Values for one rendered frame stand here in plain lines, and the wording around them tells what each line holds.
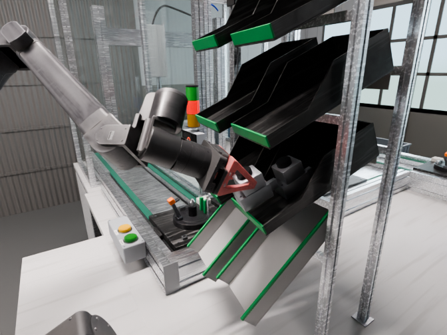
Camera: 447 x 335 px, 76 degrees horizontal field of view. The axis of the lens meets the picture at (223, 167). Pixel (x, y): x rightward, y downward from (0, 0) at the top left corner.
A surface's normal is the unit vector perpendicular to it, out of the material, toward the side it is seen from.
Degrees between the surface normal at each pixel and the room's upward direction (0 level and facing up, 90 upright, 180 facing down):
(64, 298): 0
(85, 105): 41
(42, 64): 49
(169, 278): 90
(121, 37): 90
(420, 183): 90
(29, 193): 90
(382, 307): 0
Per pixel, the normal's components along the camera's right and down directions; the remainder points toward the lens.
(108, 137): -0.18, -0.42
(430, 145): -0.85, 0.18
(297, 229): -0.66, -0.57
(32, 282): -0.01, -0.95
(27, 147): 0.52, 0.27
